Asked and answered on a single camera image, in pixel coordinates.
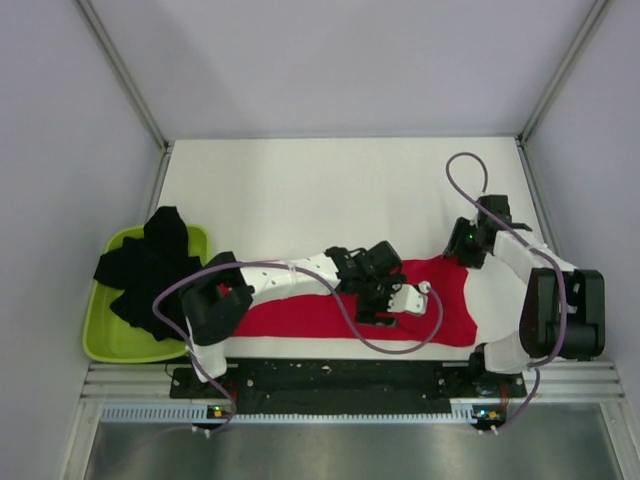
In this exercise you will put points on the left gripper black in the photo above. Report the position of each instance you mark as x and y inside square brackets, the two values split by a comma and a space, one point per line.
[366, 313]

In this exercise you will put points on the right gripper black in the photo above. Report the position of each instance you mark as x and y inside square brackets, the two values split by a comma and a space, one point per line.
[456, 246]

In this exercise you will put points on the red t shirt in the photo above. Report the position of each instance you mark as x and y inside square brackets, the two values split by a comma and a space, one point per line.
[447, 320]

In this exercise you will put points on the black t shirt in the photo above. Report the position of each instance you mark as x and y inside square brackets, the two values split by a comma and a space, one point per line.
[142, 268]

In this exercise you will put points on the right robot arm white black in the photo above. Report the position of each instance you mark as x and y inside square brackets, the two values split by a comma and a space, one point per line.
[563, 311]

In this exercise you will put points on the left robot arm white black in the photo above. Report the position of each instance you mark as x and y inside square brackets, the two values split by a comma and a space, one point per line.
[215, 303]

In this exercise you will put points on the green plastic bin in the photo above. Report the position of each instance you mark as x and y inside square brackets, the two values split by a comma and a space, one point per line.
[109, 339]

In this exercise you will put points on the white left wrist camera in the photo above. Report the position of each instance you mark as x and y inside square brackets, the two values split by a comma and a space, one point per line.
[409, 299]

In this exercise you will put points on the aluminium side rail right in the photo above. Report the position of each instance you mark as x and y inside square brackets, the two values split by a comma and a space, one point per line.
[540, 193]

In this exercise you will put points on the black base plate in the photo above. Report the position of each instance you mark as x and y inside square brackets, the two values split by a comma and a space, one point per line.
[334, 387]

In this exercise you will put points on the aluminium frame post right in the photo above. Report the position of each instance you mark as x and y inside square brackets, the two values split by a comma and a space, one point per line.
[578, 45]

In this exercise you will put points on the aluminium frame post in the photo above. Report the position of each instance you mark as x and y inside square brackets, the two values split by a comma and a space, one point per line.
[578, 45]
[121, 72]

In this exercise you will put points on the aluminium frame post left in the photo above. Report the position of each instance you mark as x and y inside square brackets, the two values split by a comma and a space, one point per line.
[121, 72]

